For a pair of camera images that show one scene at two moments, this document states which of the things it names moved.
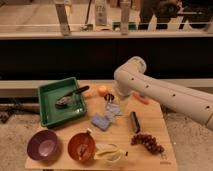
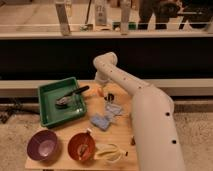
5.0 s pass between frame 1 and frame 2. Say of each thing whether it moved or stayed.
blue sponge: stayed
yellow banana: stayed
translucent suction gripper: moved
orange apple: stayed
